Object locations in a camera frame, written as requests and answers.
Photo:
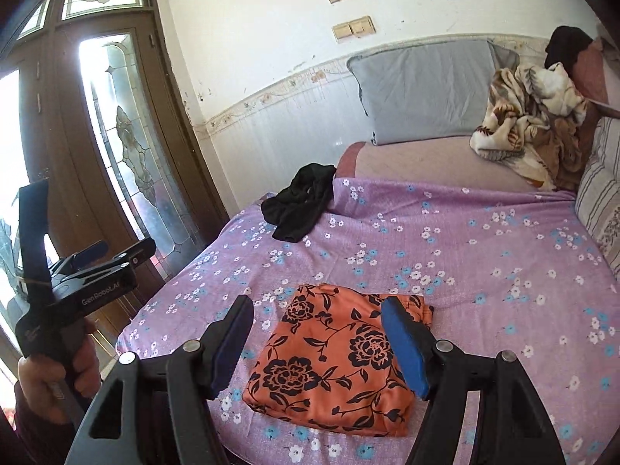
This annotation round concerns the striped patterned pillow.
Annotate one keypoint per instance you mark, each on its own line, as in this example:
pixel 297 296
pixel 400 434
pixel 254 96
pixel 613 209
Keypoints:
pixel 600 184

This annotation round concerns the pinkish brown mattress cover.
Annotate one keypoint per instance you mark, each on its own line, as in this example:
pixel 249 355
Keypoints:
pixel 426 164

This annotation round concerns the wooden stained glass door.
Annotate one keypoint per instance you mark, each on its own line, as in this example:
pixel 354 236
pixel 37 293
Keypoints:
pixel 160 121

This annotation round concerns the purple floral bedsheet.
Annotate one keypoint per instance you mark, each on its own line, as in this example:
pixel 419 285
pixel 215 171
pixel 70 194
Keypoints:
pixel 460 261

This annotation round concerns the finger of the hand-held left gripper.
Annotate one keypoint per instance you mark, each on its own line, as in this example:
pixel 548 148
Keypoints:
pixel 89 252
pixel 131 252

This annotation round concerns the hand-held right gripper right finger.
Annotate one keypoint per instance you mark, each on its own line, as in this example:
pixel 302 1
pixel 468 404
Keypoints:
pixel 407 348

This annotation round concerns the grey pillow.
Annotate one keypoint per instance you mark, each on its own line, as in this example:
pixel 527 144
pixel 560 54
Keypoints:
pixel 426 92

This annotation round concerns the maroon pillow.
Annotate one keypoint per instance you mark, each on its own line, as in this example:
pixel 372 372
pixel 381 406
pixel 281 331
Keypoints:
pixel 593 77

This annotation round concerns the black cloth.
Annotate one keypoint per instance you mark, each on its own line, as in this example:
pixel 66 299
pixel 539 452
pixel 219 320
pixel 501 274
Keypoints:
pixel 566 46

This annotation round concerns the person's left hand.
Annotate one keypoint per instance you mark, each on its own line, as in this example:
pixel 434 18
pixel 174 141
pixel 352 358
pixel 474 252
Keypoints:
pixel 41 387

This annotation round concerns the beige wall switch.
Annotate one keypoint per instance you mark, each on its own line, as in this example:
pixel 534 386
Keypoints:
pixel 353 28

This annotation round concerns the orange black floral garment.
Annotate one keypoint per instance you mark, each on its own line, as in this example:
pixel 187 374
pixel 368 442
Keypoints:
pixel 319 363

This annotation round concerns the beige leaf patterned blanket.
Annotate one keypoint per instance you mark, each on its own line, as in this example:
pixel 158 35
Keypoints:
pixel 528 121

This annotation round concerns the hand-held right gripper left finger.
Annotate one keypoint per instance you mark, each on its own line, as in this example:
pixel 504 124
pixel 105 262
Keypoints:
pixel 227 348

